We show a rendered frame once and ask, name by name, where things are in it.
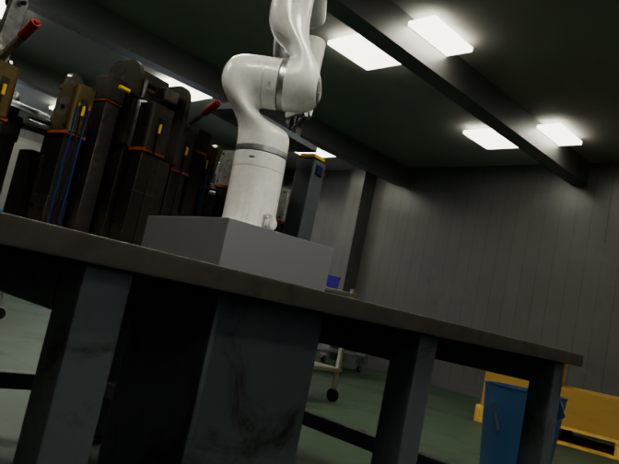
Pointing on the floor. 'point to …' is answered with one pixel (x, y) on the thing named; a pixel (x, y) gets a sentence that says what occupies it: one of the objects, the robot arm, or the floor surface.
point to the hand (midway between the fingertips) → (293, 133)
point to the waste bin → (507, 423)
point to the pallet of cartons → (577, 416)
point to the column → (210, 378)
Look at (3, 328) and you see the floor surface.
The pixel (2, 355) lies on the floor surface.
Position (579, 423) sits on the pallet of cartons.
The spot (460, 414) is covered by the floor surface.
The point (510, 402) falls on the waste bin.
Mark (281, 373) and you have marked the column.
